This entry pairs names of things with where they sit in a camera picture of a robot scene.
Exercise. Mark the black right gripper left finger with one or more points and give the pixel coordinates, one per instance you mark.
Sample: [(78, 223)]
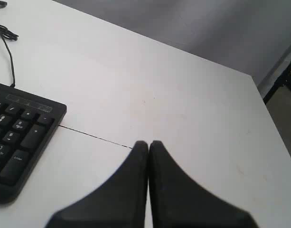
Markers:
[(120, 202)]

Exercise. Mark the black metal frame leg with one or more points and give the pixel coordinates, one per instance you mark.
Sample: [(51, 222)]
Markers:
[(279, 82)]

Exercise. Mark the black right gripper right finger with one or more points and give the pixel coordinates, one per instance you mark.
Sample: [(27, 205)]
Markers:
[(177, 201)]

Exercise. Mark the black acer keyboard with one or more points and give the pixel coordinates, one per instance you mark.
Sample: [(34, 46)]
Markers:
[(27, 124)]

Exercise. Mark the grey backdrop cloth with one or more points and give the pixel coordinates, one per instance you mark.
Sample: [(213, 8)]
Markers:
[(251, 36)]

